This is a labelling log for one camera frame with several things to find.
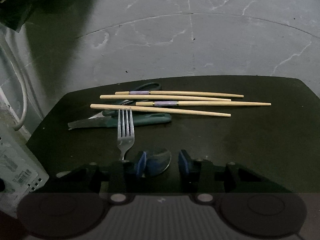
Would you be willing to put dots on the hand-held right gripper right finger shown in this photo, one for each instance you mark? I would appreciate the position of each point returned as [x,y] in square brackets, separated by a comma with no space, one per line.
[183,162]

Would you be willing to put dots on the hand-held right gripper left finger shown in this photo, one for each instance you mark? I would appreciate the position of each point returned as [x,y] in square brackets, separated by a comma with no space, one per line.
[140,165]

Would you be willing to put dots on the plain wooden chopstick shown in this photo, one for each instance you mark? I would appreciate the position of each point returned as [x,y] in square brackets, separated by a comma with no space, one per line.
[150,97]
[175,111]

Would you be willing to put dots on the wooden chopstick with purple band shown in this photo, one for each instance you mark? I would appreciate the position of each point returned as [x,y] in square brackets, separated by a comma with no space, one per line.
[212,103]

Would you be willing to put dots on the gold and silver chopstick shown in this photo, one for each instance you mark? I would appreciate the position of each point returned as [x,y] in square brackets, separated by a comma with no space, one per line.
[187,93]

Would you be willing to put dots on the white labelled box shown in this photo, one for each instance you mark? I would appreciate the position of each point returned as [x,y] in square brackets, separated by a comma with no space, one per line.
[15,165]

